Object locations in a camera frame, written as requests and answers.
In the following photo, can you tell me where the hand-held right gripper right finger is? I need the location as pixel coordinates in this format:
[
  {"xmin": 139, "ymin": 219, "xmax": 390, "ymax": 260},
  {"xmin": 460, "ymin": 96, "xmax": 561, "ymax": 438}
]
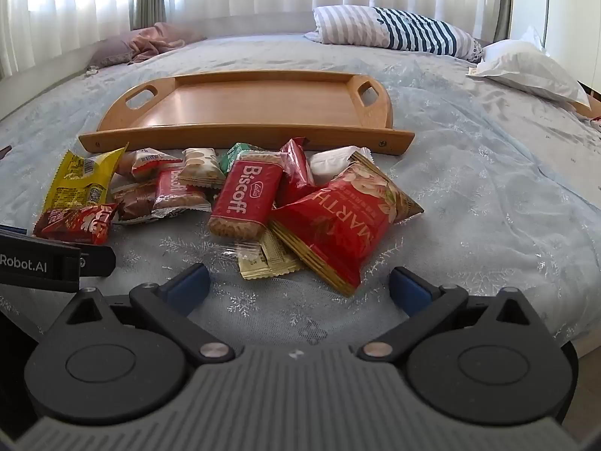
[{"xmin": 357, "ymin": 265, "xmax": 564, "ymax": 365}]

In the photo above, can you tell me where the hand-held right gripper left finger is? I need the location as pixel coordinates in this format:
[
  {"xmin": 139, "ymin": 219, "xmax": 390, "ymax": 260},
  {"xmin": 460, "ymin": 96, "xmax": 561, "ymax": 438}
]
[{"xmin": 44, "ymin": 263, "xmax": 236, "ymax": 365}]

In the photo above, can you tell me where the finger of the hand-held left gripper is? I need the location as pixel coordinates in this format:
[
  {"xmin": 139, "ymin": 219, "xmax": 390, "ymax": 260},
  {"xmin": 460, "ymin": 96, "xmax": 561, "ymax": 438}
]
[{"xmin": 79, "ymin": 245, "xmax": 116, "ymax": 278}]

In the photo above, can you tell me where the long red snack bar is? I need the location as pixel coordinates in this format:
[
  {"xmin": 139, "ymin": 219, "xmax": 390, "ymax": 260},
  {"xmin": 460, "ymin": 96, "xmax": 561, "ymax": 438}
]
[{"xmin": 33, "ymin": 203, "xmax": 118, "ymax": 245}]

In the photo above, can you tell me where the gold snack packet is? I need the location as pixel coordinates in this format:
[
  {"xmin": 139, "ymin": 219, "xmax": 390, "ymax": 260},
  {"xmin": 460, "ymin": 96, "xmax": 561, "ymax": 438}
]
[
  {"xmin": 258, "ymin": 228, "xmax": 306, "ymax": 275},
  {"xmin": 237, "ymin": 239, "xmax": 272, "ymax": 280}
]

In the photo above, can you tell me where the brown nut bar packet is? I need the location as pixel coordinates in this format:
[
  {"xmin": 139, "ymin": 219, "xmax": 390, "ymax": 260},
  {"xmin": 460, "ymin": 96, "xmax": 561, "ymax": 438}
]
[{"xmin": 110, "ymin": 181, "xmax": 160, "ymax": 225}]

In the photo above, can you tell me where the yellow snack packet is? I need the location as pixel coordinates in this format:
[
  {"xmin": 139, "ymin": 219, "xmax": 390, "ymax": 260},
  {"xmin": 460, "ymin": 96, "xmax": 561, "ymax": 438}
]
[{"xmin": 43, "ymin": 143, "xmax": 128, "ymax": 214}]

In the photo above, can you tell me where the small red biscuit packet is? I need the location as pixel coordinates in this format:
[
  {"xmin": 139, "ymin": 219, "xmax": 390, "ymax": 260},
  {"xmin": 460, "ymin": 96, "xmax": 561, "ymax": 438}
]
[{"xmin": 153, "ymin": 165, "xmax": 212, "ymax": 219}]

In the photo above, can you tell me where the large red nut packet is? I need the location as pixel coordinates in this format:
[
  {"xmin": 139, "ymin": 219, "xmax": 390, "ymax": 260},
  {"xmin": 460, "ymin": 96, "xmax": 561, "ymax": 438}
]
[{"xmin": 269, "ymin": 151, "xmax": 424, "ymax": 297}]

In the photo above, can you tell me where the large red biscuit pack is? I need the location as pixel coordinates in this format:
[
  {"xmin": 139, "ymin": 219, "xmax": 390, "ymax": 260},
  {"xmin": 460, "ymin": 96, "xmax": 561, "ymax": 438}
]
[{"xmin": 208, "ymin": 153, "xmax": 284, "ymax": 239}]

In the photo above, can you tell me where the pink pastry packet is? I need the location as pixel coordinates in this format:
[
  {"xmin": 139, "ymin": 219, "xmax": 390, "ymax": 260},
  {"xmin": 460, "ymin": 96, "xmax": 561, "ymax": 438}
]
[{"xmin": 115, "ymin": 148, "xmax": 181, "ymax": 180}]

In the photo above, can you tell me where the beige nougat packet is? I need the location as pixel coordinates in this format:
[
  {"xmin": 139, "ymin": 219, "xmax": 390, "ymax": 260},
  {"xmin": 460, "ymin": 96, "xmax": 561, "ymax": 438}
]
[{"xmin": 177, "ymin": 148, "xmax": 227, "ymax": 189}]

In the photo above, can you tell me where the green snack packet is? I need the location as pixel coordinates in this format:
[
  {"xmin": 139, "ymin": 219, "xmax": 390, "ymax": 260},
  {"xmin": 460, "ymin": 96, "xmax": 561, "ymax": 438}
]
[{"xmin": 220, "ymin": 142, "xmax": 264, "ymax": 174}]

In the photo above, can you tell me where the white snack packet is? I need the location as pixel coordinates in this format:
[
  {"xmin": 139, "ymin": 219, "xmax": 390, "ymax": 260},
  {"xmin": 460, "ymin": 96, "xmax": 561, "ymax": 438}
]
[{"xmin": 310, "ymin": 145, "xmax": 374, "ymax": 186}]

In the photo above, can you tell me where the dark red snack packet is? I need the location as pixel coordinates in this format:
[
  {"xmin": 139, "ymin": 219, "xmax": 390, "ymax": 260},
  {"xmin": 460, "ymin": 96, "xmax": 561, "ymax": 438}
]
[{"xmin": 275, "ymin": 138, "xmax": 317, "ymax": 207}]

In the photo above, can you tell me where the wooden tray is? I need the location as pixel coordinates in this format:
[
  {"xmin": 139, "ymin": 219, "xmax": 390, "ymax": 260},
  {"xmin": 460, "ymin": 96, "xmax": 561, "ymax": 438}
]
[{"xmin": 78, "ymin": 70, "xmax": 416, "ymax": 155}]

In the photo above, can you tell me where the purple pillow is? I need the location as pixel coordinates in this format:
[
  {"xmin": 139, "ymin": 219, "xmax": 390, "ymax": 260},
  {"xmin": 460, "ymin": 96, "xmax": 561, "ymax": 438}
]
[{"xmin": 87, "ymin": 28, "xmax": 156, "ymax": 69}]

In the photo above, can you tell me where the pink cloth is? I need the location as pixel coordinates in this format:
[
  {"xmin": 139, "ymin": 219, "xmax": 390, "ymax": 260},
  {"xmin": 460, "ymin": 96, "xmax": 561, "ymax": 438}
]
[{"xmin": 129, "ymin": 22, "xmax": 207, "ymax": 64}]

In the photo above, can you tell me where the striped pillow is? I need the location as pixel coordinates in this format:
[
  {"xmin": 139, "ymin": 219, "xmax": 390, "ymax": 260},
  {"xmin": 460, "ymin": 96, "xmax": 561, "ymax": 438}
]
[{"xmin": 304, "ymin": 6, "xmax": 483, "ymax": 62}]

